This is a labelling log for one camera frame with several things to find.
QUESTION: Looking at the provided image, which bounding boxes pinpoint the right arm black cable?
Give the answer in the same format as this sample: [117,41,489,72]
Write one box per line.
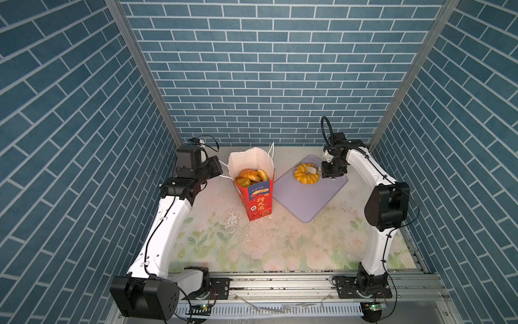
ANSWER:
[320,115,422,280]

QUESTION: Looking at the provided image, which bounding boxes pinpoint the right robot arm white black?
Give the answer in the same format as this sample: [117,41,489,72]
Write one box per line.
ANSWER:
[321,132,410,298]

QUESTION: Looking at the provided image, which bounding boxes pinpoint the small striped fake bun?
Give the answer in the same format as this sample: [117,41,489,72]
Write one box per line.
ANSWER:
[235,178,252,188]

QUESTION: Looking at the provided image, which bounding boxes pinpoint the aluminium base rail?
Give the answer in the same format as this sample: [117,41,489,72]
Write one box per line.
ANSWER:
[104,272,458,323]

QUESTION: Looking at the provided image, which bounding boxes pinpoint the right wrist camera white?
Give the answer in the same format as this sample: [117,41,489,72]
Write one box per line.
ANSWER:
[323,149,334,163]

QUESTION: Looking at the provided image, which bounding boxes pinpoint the large ring-shaped fake bread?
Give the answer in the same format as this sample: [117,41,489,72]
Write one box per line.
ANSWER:
[294,163,320,184]

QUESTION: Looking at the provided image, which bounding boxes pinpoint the metal tongs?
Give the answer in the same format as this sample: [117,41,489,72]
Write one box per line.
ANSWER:
[306,164,321,174]

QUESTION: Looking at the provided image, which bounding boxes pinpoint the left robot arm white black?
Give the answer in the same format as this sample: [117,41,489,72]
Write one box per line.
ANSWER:
[110,140,223,321]

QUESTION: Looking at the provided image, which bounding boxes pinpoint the lavender plastic tray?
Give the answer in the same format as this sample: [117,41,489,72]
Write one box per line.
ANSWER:
[273,154,348,223]

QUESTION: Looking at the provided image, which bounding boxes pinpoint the brown fake croissant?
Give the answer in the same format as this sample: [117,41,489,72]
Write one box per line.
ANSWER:
[238,169,262,183]

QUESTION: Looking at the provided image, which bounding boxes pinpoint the glazed fake donut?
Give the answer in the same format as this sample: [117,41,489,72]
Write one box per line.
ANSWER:
[257,170,270,182]

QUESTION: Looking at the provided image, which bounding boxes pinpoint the red white paper bag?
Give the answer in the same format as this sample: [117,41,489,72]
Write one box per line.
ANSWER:
[225,144,275,221]

